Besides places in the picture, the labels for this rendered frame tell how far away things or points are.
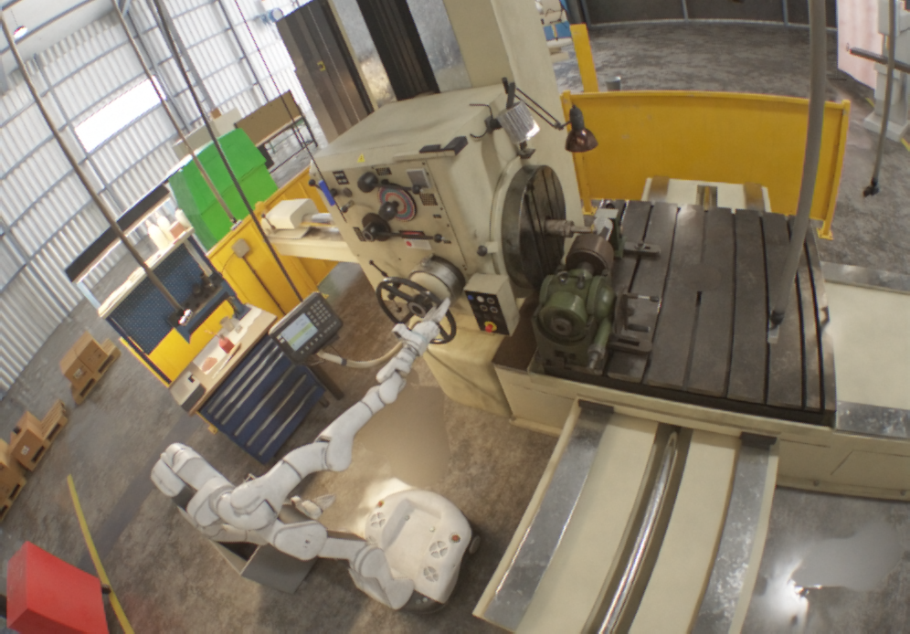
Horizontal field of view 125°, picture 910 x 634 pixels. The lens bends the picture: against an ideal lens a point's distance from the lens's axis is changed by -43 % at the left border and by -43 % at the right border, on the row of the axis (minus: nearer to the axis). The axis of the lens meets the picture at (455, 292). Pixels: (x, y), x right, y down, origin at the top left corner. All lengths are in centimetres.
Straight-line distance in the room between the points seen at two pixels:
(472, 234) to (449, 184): 22
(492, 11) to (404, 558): 260
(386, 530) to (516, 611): 97
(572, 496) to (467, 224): 112
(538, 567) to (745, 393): 98
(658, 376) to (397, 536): 153
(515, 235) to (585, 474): 99
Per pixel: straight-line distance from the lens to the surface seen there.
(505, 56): 190
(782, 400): 167
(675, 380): 163
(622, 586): 165
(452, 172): 144
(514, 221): 165
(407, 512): 237
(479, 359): 233
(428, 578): 226
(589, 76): 731
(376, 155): 162
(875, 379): 252
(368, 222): 182
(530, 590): 164
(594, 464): 179
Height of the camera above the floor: 235
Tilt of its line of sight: 39 degrees down
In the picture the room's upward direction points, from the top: 23 degrees counter-clockwise
